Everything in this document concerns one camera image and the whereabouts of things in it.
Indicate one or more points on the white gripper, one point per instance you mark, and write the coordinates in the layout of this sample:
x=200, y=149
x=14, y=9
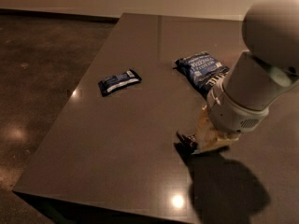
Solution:
x=234, y=112

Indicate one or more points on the black rxbar chocolate wrapper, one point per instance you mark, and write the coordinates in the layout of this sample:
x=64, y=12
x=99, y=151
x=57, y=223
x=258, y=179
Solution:
x=188, y=142

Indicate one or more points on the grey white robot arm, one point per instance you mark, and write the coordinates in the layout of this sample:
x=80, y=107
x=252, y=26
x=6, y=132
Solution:
x=238, y=102

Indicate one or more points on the blue kettle chip bag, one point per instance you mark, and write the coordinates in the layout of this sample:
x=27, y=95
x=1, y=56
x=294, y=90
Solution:
x=202, y=70

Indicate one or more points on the dark blue snack bar wrapper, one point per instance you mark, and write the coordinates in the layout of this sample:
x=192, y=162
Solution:
x=117, y=82

